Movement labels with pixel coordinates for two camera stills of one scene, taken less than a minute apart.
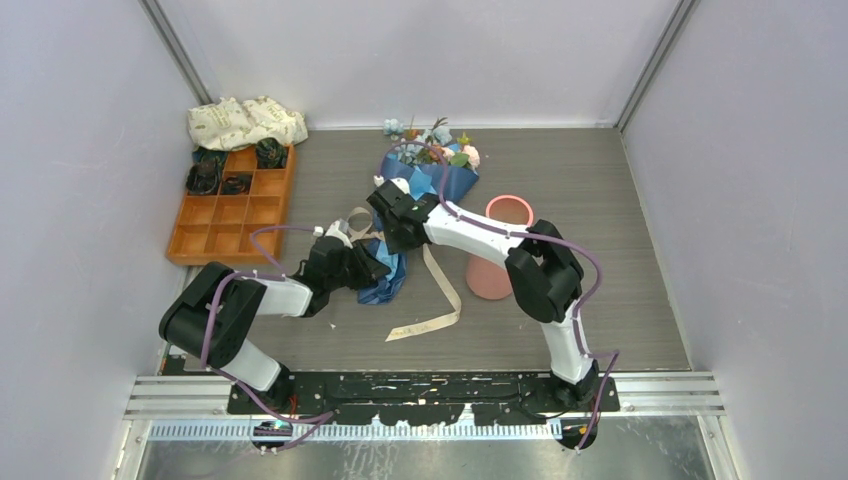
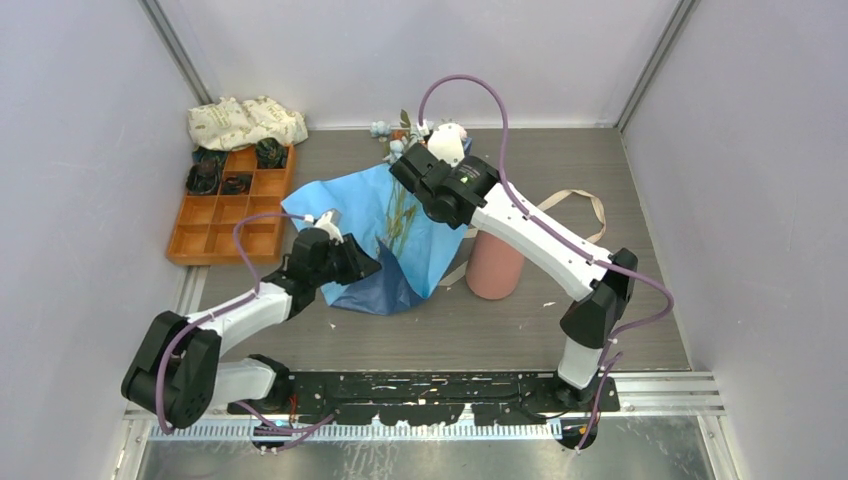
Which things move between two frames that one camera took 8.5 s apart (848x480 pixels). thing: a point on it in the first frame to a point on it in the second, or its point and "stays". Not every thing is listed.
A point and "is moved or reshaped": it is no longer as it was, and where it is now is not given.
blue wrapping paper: [429, 160] is moved or reshaped
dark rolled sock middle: [236, 184] stays
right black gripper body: [397, 243] to [429, 212]
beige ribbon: [432, 268] to [542, 208]
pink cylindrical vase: [487, 277] stays
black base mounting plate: [424, 398] stays
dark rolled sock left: [202, 177] stays
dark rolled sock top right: [270, 154] stays
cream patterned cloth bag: [227, 124] stays
